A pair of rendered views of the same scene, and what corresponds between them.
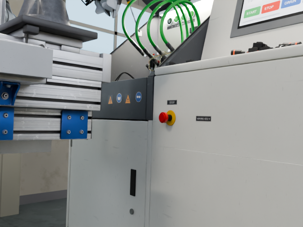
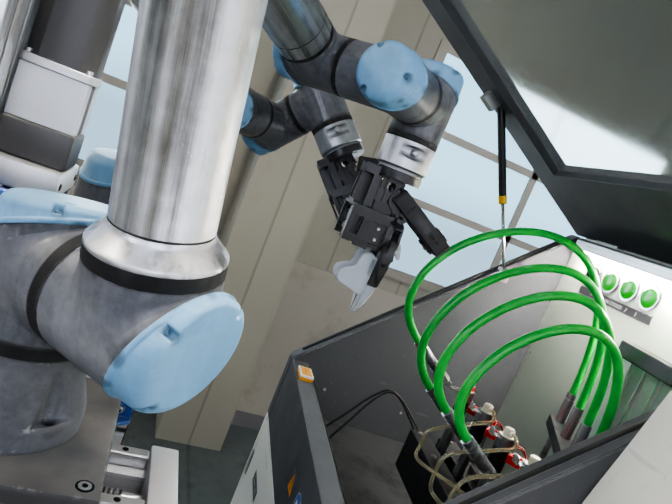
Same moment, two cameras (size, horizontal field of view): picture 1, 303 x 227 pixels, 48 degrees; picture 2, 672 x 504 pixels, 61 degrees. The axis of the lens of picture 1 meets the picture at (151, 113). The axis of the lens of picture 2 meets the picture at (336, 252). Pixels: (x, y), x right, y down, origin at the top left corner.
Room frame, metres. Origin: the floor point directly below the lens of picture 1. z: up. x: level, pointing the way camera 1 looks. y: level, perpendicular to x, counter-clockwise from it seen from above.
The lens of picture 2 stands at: (0.60, -0.14, 1.39)
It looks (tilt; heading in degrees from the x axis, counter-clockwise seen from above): 8 degrees down; 25
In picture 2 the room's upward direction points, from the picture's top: 22 degrees clockwise
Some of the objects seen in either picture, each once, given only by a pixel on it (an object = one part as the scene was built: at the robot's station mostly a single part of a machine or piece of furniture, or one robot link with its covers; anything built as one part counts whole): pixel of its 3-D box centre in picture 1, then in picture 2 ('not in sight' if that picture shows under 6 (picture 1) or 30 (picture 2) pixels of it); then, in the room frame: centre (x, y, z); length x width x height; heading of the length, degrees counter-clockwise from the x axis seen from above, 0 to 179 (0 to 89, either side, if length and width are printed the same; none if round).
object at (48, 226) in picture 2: not in sight; (56, 261); (0.97, 0.31, 1.20); 0.13 x 0.12 x 0.14; 89
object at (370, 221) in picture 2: not in sight; (378, 209); (1.35, 0.18, 1.35); 0.09 x 0.08 x 0.12; 128
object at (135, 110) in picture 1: (108, 100); (301, 467); (1.50, 0.19, 0.87); 0.62 x 0.04 x 0.16; 38
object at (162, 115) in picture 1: (166, 117); not in sight; (1.12, -0.05, 0.80); 0.05 x 0.04 x 0.05; 38
